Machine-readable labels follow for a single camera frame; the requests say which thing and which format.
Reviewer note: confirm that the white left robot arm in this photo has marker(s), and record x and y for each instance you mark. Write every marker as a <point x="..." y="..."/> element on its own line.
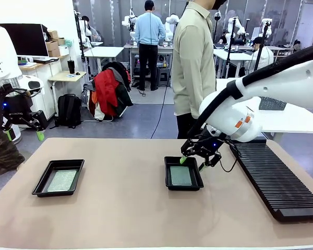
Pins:
<point x="2" y="52"/>

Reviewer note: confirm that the person in beige shirt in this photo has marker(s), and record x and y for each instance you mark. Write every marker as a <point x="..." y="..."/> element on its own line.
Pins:
<point x="193" y="65"/>

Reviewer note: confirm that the white cylindrical appliance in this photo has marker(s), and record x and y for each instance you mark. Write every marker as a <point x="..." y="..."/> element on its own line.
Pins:
<point x="15" y="134"/>

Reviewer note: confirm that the grey workbench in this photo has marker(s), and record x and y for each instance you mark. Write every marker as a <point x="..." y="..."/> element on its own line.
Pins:
<point x="127" y="47"/>

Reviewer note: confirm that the black ESD tray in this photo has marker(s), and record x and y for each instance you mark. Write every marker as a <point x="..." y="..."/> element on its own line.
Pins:
<point x="65" y="165"/>
<point x="197" y="179"/>

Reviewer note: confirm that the large white side table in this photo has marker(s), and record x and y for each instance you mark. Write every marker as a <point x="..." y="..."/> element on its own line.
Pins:
<point x="297" y="119"/>

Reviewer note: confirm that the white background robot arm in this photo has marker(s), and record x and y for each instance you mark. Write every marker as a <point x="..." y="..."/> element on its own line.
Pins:
<point x="266" y="27"/>
<point x="172" y="20"/>
<point x="129" y="22"/>
<point x="237" y="24"/>

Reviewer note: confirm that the brown cardboard box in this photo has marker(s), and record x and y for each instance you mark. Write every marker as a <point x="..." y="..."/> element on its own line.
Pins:
<point x="54" y="52"/>
<point x="60" y="41"/>
<point x="52" y="34"/>
<point x="51" y="45"/>

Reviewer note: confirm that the man in blue shirt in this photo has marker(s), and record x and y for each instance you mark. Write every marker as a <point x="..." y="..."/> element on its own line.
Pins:
<point x="148" y="28"/>

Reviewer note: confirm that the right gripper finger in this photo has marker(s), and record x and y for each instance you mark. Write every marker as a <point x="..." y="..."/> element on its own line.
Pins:
<point x="214" y="159"/>
<point x="190" y="148"/>

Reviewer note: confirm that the black backpack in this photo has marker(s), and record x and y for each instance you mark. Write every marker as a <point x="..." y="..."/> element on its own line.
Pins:
<point x="69" y="110"/>

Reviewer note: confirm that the person in white jacket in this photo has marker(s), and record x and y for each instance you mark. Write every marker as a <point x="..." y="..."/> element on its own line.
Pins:
<point x="262" y="56"/>

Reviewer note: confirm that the black tumbler cup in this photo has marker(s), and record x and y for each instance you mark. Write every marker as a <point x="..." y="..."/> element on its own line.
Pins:
<point x="71" y="67"/>

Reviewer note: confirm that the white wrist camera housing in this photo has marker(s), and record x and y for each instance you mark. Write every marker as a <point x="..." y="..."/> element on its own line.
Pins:
<point x="32" y="84"/>

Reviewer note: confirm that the red jacket on chair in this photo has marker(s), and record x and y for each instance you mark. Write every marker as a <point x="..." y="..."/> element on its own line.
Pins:
<point x="124" y="100"/>

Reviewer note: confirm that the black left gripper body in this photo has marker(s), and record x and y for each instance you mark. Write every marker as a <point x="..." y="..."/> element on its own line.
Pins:
<point x="15" y="106"/>

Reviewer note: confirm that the grey plastic stool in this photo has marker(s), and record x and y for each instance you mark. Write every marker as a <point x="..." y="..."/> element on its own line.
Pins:
<point x="163" y="76"/>

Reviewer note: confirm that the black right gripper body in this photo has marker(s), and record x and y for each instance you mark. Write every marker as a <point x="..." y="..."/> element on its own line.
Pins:
<point x="211" y="144"/>

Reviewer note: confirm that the small wooden top desk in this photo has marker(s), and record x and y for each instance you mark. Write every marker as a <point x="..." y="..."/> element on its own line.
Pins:
<point x="65" y="76"/>

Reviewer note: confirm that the black computer monitor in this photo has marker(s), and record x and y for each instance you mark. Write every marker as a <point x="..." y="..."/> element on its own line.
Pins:
<point x="31" y="39"/>

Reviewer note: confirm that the grey mesh basket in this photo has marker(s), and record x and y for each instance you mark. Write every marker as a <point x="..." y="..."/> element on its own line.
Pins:
<point x="272" y="104"/>

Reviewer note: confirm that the green circuit board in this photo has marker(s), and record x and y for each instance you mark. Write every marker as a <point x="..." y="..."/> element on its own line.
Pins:
<point x="181" y="176"/>
<point x="62" y="181"/>

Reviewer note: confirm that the person in camouflage trousers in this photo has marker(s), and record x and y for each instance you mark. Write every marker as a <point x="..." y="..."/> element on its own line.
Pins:
<point x="5" y="156"/>

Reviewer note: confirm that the seated person in grey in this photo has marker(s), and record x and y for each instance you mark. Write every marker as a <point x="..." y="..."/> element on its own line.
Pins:
<point x="92" y="32"/>

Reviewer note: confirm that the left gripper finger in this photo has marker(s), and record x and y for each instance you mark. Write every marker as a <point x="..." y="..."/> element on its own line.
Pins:
<point x="39" y="121"/>
<point x="8" y="130"/>

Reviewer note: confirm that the white storage box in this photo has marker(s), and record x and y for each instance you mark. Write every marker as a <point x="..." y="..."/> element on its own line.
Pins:
<point x="64" y="50"/>

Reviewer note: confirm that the black slotted board rack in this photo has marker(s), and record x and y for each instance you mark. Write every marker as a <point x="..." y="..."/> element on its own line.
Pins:
<point x="276" y="182"/>

